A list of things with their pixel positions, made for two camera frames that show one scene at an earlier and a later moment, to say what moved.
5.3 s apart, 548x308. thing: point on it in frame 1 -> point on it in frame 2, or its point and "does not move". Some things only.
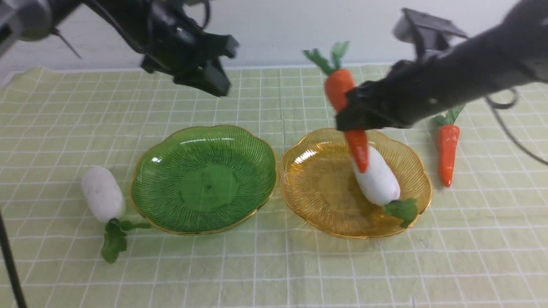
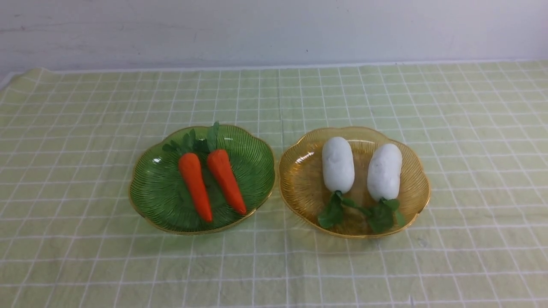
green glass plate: [203, 180] does not move
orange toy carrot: [448, 136] -> [221, 168]
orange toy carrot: [338, 83] -> [190, 145]
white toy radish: [103, 197] -> [338, 164]
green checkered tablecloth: [483, 244] does not move
